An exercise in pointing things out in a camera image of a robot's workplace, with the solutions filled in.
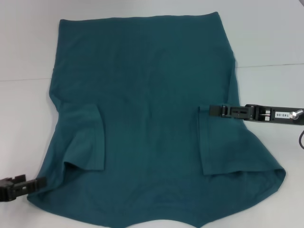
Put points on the teal blue shirt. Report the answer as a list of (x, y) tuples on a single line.
[(142, 107)]

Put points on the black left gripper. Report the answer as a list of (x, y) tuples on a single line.
[(7, 190)]

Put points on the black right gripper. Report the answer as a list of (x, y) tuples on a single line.
[(266, 114)]

